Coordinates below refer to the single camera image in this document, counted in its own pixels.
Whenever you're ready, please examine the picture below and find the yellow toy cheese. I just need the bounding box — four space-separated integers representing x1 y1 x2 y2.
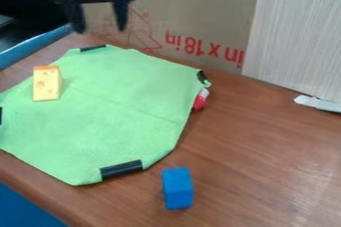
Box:
32 65 65 103

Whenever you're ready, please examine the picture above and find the green cloth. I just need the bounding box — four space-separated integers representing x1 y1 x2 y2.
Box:
0 44 212 187

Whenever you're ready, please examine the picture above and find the cardboard box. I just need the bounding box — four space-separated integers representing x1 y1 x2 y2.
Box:
82 0 341 75

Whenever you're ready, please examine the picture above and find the red and white toy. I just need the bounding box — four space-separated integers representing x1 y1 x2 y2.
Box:
191 88 211 112

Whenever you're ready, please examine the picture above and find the blue block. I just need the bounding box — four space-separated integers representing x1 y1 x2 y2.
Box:
160 166 195 211

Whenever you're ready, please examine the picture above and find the light wooden board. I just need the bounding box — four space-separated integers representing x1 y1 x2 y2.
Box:
240 0 341 104

